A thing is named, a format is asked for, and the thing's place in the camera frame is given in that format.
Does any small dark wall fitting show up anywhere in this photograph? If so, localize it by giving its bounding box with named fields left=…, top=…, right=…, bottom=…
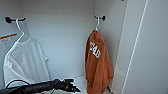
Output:
left=106, top=85, right=112, bottom=93

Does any white wardrobe door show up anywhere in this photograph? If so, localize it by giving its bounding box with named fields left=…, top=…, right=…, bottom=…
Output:
left=121, top=0, right=168, bottom=94

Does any grey looped arm cable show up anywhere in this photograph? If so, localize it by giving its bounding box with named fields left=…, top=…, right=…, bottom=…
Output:
left=3, top=78, right=31, bottom=94

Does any white hanger with white shirt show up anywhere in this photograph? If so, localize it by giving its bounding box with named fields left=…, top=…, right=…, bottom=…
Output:
left=12, top=18, right=31, bottom=43

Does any black wardrobe hook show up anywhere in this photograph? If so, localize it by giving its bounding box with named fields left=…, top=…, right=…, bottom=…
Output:
left=93, top=14, right=107, bottom=22

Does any black hook near orange label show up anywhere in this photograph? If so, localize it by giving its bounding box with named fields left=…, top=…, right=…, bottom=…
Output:
left=4, top=16, right=27, bottom=24

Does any white wardrobe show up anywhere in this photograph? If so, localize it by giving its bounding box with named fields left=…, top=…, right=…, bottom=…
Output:
left=0, top=0, right=148, bottom=94

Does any orange label strip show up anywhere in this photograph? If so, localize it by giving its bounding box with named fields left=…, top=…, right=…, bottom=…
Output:
left=0, top=32, right=18, bottom=40

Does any white t-shirt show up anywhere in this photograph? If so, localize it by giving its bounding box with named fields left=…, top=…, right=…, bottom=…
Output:
left=3, top=35, right=49, bottom=89

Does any orange garment with white print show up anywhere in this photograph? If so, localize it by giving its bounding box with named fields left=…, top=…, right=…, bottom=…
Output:
left=84, top=29, right=114, bottom=94

